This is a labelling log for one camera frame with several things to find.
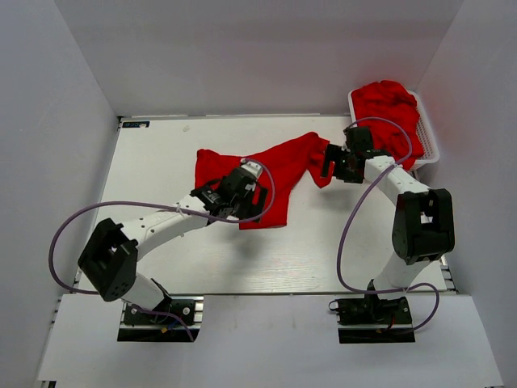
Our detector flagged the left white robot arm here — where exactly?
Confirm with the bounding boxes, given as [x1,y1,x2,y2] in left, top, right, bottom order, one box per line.
[78,159,275,319]

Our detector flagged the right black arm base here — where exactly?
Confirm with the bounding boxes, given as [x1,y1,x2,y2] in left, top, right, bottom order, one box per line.
[328,295,415,344]

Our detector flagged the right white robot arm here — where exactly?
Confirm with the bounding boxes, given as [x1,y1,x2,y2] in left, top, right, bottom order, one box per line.
[322,123,455,324]

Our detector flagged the red t shirt pile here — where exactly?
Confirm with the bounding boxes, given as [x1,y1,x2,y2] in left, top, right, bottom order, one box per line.
[351,80,424,171]

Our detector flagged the white plastic basket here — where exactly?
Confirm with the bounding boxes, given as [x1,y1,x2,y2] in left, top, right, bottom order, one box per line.
[348,89,439,171]

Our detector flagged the blue label sticker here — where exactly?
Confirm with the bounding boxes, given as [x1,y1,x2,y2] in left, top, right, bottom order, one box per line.
[121,120,150,129]

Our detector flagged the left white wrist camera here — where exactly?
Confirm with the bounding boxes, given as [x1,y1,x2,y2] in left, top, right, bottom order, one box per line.
[240,158,263,179]

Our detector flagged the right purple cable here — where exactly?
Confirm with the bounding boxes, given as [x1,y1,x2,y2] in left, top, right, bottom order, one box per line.
[337,116,442,335]

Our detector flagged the purple cable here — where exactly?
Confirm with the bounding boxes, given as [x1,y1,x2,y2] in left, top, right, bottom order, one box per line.
[48,158,276,343]
[337,116,442,335]

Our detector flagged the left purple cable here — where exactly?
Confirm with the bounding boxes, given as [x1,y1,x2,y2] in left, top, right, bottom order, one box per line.
[48,158,276,343]

